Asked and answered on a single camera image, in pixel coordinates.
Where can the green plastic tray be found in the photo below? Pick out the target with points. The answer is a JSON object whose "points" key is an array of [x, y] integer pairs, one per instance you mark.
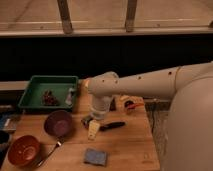
{"points": [[31, 99]]}

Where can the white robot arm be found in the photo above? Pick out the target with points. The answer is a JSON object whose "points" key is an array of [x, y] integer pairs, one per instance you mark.
{"points": [[189, 88]]}

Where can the metal fork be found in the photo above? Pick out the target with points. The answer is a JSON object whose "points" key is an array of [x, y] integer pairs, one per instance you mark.
{"points": [[57, 145]]}

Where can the orange red bowl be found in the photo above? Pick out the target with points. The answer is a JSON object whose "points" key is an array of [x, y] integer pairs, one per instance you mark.
{"points": [[24, 150]]}

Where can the dark red grapes bunch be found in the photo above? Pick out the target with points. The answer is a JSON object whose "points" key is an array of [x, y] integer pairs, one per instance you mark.
{"points": [[48, 99]]}

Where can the purple bowl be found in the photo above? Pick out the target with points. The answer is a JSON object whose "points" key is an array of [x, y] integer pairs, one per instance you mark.
{"points": [[58, 123]]}

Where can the white packet in tray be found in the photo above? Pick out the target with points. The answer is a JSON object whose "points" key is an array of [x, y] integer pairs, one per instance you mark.
{"points": [[70, 94]]}

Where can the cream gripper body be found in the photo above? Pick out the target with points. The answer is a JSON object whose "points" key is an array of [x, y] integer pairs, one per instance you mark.
{"points": [[93, 129]]}

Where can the blue grey sponge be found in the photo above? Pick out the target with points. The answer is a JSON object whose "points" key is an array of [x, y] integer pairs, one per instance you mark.
{"points": [[95, 157]]}

